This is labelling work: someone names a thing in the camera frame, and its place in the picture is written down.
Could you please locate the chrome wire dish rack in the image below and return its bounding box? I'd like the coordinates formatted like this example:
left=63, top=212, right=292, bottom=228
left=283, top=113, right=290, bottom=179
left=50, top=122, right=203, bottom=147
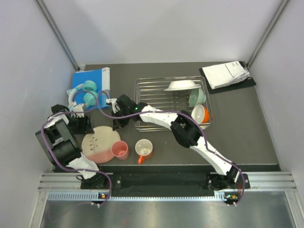
left=134, top=76, right=214, bottom=129

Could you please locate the blue book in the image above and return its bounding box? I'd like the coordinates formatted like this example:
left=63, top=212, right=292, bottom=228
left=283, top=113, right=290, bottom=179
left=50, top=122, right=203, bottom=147
left=67, top=67, right=110, bottom=108

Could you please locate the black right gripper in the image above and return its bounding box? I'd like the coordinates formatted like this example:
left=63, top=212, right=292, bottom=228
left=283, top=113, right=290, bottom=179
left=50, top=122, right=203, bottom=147
left=111, top=108, right=132, bottom=132

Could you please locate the pink plate with leaf motif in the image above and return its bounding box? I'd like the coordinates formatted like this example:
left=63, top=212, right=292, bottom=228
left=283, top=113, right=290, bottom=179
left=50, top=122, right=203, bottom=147
left=81, top=126, right=121, bottom=163

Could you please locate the pink plastic cup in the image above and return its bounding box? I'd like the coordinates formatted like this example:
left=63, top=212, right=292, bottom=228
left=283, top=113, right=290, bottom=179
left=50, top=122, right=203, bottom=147
left=111, top=141, right=129, bottom=160

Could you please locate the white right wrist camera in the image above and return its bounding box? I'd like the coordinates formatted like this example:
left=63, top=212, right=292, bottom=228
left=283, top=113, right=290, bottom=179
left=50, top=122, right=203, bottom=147
left=106, top=98, right=120, bottom=113

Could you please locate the black clipboard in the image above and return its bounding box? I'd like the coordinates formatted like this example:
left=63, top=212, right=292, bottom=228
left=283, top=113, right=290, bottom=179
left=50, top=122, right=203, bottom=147
left=199, top=61, right=257, bottom=94

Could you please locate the white paper stack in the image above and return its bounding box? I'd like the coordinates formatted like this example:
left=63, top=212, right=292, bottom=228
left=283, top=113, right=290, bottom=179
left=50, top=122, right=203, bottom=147
left=201, top=61, right=251, bottom=90

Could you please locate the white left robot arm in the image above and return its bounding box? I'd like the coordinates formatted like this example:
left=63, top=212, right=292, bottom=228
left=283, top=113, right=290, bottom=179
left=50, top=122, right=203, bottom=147
left=35, top=104, right=110, bottom=190

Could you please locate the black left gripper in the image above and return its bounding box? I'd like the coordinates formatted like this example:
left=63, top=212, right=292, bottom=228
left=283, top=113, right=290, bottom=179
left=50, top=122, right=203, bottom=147
left=67, top=114, right=95, bottom=134

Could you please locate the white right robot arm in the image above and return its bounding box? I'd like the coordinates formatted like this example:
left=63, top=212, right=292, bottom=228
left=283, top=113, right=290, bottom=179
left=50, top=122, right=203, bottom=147
left=106, top=95, right=240, bottom=188

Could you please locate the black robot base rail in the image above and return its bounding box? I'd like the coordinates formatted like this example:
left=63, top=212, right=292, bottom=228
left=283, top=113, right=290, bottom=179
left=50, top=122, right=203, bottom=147
left=76, top=172, right=249, bottom=192

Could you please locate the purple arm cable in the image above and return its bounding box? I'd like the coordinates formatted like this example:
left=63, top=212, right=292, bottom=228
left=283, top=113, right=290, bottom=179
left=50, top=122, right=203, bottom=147
left=96, top=90, right=245, bottom=205
left=40, top=91, right=112, bottom=205

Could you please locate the mint green ceramic bowl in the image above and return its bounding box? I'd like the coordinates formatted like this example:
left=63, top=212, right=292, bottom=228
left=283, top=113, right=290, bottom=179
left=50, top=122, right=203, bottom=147
left=189, top=88, right=206, bottom=107

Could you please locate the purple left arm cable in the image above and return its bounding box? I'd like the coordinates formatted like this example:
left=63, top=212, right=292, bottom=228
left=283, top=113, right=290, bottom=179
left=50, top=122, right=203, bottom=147
left=40, top=91, right=112, bottom=205

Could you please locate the grey slotted cable duct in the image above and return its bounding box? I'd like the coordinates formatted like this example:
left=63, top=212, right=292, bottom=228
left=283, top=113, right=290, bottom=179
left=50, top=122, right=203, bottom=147
left=47, top=191, right=232, bottom=202

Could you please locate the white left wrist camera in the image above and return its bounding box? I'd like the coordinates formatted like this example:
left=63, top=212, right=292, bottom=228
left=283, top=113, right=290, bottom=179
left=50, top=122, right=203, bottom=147
left=68, top=102, right=87, bottom=118

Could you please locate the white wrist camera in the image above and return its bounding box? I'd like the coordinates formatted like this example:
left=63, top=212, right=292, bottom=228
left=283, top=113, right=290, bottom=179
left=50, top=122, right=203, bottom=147
left=68, top=102, right=87, bottom=118
left=106, top=98, right=120, bottom=113

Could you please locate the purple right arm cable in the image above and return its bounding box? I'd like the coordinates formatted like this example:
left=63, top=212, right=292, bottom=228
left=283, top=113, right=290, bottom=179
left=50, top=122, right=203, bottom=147
left=96, top=90, right=245, bottom=205

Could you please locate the orange ceramic mug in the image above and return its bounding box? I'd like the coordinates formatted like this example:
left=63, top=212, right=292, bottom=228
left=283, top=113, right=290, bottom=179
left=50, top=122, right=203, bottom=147
left=135, top=139, right=153, bottom=164

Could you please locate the white bowl orange outside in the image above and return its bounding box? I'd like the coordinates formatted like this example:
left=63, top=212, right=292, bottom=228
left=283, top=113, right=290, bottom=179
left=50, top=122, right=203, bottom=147
left=191, top=104, right=210, bottom=124

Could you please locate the white plate blue rim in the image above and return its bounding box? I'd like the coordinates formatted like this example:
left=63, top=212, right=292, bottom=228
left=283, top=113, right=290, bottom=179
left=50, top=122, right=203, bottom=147
left=164, top=80, right=201, bottom=91

